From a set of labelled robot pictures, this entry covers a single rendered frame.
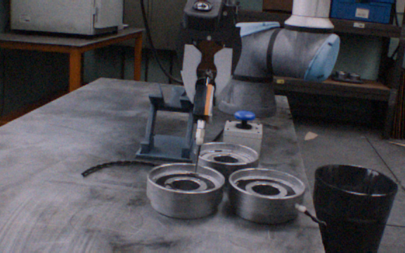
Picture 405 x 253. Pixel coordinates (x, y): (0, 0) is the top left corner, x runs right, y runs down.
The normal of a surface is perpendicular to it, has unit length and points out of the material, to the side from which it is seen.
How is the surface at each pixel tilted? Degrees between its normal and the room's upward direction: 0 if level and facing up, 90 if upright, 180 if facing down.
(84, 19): 90
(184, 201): 90
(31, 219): 0
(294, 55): 92
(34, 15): 90
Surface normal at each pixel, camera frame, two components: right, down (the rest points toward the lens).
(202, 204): 0.47, 0.29
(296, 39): -0.65, 0.18
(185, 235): 0.08, -0.96
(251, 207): -0.46, 0.21
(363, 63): -0.11, 0.26
